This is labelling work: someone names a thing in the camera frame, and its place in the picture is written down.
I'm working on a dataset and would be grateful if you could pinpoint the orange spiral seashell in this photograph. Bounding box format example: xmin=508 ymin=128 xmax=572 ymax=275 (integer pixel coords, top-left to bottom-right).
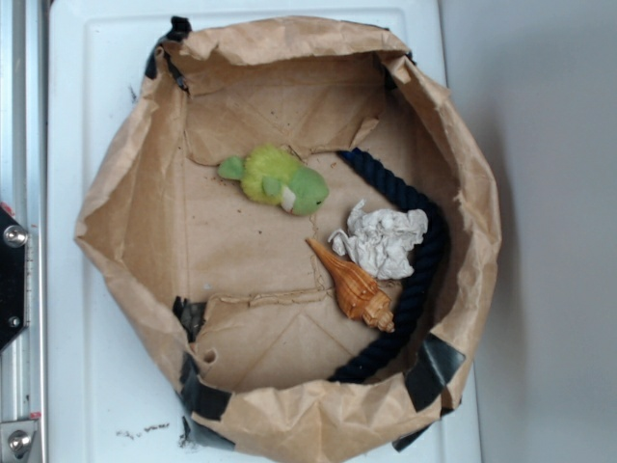
xmin=306 ymin=238 xmax=395 ymax=333

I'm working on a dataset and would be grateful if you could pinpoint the aluminium rail frame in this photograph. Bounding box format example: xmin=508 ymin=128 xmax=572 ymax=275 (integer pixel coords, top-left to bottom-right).
xmin=1 ymin=1 xmax=50 ymax=462

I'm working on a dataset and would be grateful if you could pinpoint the dark blue thick rope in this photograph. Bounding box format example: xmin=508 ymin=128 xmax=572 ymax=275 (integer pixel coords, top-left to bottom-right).
xmin=329 ymin=149 xmax=452 ymax=385

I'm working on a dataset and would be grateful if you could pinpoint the brown paper bag bin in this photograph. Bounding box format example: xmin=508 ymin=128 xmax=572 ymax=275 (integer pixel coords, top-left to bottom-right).
xmin=100 ymin=16 xmax=501 ymax=462

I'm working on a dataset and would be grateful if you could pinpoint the white plastic tray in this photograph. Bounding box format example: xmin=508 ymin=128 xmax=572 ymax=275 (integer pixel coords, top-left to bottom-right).
xmin=45 ymin=0 xmax=483 ymax=463

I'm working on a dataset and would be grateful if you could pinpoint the green plush animal toy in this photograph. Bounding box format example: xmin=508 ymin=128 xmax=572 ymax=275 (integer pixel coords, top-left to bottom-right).
xmin=217 ymin=145 xmax=330 ymax=216

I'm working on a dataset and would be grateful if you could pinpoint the black mounting bracket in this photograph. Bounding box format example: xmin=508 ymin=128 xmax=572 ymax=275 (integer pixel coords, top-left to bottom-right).
xmin=0 ymin=205 xmax=28 ymax=351

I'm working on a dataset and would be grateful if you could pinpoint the crumpled white paper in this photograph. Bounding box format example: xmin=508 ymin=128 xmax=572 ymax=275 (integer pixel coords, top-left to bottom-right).
xmin=328 ymin=200 xmax=429 ymax=280

